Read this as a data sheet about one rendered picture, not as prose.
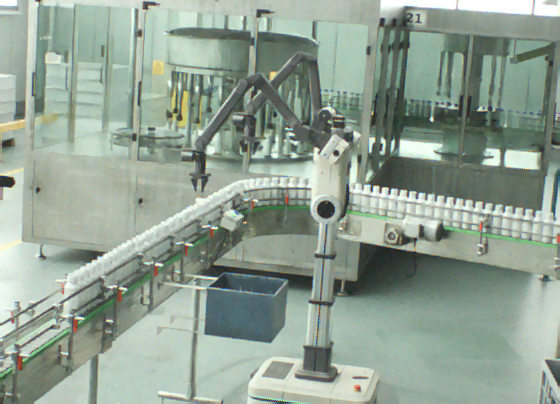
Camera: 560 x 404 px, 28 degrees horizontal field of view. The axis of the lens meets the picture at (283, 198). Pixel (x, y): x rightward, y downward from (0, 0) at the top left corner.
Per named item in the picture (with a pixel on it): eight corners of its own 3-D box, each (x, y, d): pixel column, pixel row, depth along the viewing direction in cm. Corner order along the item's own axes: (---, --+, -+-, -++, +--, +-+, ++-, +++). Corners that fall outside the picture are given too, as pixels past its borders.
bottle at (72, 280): (61, 315, 419) (62, 272, 416) (76, 314, 421) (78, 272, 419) (65, 319, 413) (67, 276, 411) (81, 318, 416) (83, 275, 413)
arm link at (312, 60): (317, 49, 594) (320, 49, 604) (292, 51, 597) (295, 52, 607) (325, 132, 598) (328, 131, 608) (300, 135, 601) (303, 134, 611)
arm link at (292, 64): (304, 57, 596) (307, 58, 606) (296, 50, 596) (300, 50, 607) (250, 115, 604) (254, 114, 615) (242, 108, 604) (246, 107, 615)
